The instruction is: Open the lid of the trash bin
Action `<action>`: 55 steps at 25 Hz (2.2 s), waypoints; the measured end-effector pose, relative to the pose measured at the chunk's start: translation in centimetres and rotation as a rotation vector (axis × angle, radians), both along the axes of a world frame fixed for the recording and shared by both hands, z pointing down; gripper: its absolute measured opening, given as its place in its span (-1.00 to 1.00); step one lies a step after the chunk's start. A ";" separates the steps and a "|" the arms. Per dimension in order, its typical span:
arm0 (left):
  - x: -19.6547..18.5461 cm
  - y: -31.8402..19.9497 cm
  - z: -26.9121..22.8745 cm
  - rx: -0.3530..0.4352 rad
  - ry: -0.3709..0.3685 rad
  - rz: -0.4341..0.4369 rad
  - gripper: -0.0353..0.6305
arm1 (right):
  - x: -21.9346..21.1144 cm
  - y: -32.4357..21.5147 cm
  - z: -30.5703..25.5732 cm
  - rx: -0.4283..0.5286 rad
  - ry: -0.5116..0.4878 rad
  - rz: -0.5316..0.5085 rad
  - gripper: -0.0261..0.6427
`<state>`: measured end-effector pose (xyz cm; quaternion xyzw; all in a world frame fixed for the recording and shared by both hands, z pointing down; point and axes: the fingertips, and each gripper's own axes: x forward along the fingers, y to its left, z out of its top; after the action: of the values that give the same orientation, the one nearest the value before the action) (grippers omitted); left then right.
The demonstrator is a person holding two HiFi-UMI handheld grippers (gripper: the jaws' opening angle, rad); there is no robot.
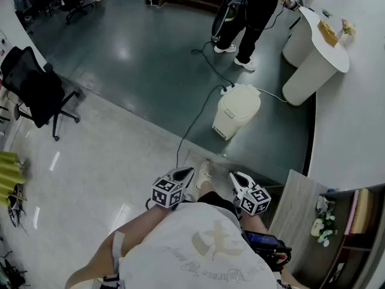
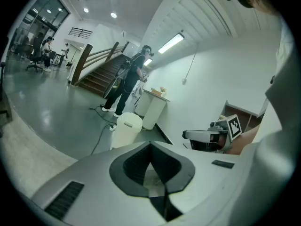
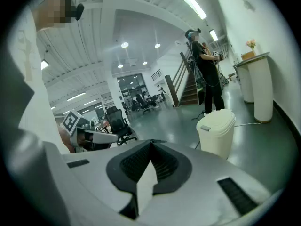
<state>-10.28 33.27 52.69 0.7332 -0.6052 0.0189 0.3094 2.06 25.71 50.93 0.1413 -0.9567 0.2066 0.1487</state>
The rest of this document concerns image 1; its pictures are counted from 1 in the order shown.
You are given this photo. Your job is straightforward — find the person's leg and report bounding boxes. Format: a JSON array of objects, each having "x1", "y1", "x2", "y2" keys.
[{"x1": 197, "y1": 179, "x2": 215, "y2": 199}]

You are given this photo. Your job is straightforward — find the metal tool clutter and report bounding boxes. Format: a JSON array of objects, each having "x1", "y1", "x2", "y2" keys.
[{"x1": 7, "y1": 183, "x2": 30, "y2": 235}]

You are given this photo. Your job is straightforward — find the tan cardboard box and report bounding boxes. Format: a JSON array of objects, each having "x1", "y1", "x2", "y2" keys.
[{"x1": 316, "y1": 19, "x2": 340, "y2": 46}]

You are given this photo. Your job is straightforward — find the white arm strap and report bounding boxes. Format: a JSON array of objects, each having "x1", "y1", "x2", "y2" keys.
[{"x1": 112, "y1": 231, "x2": 126, "y2": 259}]

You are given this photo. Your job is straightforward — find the yellow book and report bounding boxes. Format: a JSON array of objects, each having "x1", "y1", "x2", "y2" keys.
[{"x1": 351, "y1": 188, "x2": 375, "y2": 235}]

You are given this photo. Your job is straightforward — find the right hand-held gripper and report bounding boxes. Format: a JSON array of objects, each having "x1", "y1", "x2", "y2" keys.
[{"x1": 229, "y1": 171, "x2": 272, "y2": 216}]

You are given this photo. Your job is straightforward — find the clear tissue packet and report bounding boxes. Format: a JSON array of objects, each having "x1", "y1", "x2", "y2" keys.
[{"x1": 315, "y1": 194, "x2": 336, "y2": 214}]

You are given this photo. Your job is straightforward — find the light wooden shelf unit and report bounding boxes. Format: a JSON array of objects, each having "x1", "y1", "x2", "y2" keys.
[{"x1": 267, "y1": 169, "x2": 385, "y2": 289}]

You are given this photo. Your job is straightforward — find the pink book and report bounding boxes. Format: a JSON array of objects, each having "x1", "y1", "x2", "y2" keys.
[{"x1": 343, "y1": 189, "x2": 360, "y2": 236}]

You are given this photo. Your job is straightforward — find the black device with blue screen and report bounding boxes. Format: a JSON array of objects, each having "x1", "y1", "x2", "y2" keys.
[{"x1": 242, "y1": 229, "x2": 292, "y2": 273}]

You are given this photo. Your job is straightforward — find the cream lidded trash bin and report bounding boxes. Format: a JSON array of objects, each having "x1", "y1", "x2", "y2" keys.
[{"x1": 211, "y1": 83, "x2": 262, "y2": 141}]

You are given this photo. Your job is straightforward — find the white curved reception counter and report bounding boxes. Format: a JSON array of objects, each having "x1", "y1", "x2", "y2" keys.
[{"x1": 282, "y1": 5, "x2": 351, "y2": 107}]

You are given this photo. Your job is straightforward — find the person's cream shoe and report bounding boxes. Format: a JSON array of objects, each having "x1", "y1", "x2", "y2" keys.
[{"x1": 195, "y1": 160, "x2": 213, "y2": 190}]

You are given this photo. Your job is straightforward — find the white power cable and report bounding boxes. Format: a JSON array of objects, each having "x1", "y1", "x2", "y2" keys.
[{"x1": 255, "y1": 87, "x2": 290, "y2": 104}]

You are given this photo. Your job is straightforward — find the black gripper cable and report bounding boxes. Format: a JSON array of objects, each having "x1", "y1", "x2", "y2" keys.
[{"x1": 175, "y1": 84, "x2": 227, "y2": 170}]

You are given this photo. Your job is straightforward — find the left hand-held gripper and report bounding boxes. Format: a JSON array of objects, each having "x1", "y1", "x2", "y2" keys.
[{"x1": 152, "y1": 166, "x2": 196, "y2": 210}]

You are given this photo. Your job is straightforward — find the black swivel chair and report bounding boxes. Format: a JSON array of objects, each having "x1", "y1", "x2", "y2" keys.
[{"x1": 64, "y1": 0, "x2": 96, "y2": 25}]

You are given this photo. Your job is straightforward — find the pale flower bouquet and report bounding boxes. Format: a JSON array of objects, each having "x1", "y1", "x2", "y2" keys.
[{"x1": 339, "y1": 17, "x2": 357, "y2": 37}]

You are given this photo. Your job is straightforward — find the white power strip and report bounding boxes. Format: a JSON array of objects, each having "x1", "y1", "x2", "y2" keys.
[{"x1": 220, "y1": 82, "x2": 236, "y2": 96}]

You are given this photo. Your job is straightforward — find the person's white printed t-shirt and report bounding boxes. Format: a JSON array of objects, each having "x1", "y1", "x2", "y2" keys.
[{"x1": 119, "y1": 202, "x2": 279, "y2": 289}]

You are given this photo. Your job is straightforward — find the yellow-green ribbed foam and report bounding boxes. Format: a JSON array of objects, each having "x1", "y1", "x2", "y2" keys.
[{"x1": 0, "y1": 151, "x2": 28, "y2": 208}]

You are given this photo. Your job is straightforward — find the person's black shorts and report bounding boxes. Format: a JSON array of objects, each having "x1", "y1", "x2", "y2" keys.
[{"x1": 197, "y1": 190, "x2": 242, "y2": 220}]

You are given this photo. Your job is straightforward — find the black bag with green stripe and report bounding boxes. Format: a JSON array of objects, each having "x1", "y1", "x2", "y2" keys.
[{"x1": 211, "y1": 0, "x2": 239, "y2": 41}]

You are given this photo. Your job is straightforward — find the white flower decoration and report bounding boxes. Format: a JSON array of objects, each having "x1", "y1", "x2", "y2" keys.
[{"x1": 310, "y1": 210, "x2": 339, "y2": 248}]

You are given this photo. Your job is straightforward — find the person's right forearm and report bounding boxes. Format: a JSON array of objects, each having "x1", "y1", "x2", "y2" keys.
[{"x1": 239, "y1": 213, "x2": 301, "y2": 289}]

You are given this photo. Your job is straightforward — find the black mesh office chair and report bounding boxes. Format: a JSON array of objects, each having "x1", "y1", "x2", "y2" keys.
[{"x1": 0, "y1": 46, "x2": 82, "y2": 142}]

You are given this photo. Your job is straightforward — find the person's left forearm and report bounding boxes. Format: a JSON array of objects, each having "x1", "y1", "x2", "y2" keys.
[{"x1": 64, "y1": 205, "x2": 170, "y2": 289}]

